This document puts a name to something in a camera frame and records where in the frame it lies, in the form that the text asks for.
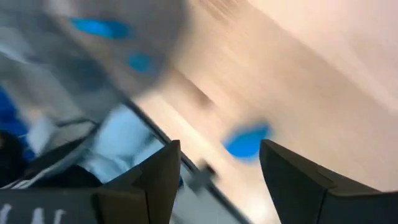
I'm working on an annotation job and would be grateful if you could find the grey see-through plastic bin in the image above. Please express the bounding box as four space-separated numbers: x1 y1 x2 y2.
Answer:
0 0 187 125

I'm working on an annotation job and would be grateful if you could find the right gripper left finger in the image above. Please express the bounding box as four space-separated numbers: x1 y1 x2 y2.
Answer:
93 139 182 224

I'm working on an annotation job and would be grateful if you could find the blue half-round block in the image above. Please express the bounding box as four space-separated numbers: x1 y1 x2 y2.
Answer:
222 123 273 162

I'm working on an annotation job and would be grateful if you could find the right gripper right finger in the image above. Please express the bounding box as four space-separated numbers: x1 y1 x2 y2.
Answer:
259 139 398 224

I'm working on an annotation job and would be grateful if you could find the blue rectangular block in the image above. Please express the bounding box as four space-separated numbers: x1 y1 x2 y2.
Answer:
70 17 131 40

